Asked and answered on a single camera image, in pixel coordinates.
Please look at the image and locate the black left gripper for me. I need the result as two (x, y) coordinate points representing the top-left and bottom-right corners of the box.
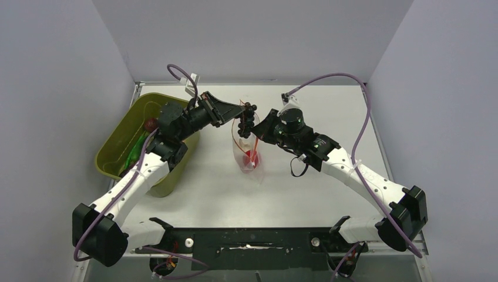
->
(177, 91), (245, 142)

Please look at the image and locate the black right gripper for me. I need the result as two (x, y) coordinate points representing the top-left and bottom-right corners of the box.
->
(251, 109), (299, 151)

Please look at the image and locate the black grape bunch toy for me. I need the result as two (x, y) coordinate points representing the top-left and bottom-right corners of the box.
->
(237, 102), (257, 139)

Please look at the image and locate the clear zip bag orange zipper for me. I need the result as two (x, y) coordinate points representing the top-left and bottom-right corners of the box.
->
(231, 100), (264, 184)

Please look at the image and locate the red yellow apple toy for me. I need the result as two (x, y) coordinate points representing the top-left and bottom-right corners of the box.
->
(240, 151), (261, 173)

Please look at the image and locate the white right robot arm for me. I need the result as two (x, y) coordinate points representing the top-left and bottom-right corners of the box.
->
(251, 109), (428, 251)

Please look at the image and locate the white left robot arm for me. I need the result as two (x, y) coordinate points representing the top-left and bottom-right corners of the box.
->
(72, 92), (257, 267)

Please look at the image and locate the dark red round fruit toy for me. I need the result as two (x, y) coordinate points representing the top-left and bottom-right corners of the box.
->
(144, 117), (158, 133)

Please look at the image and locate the olive green plastic bin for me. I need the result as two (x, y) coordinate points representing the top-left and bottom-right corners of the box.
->
(95, 92), (200, 197)

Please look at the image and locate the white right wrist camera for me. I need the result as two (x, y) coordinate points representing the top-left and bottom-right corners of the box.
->
(277, 93), (300, 116)

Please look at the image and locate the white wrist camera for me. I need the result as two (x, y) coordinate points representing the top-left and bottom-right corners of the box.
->
(180, 73), (199, 98)
(277, 93), (300, 116)

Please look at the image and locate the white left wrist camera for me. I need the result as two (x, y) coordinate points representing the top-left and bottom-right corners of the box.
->
(180, 73), (199, 98)

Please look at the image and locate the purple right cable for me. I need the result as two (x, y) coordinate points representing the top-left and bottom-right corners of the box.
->
(283, 72), (423, 282)

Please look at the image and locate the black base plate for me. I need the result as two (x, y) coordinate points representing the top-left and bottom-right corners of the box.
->
(152, 227), (352, 271)

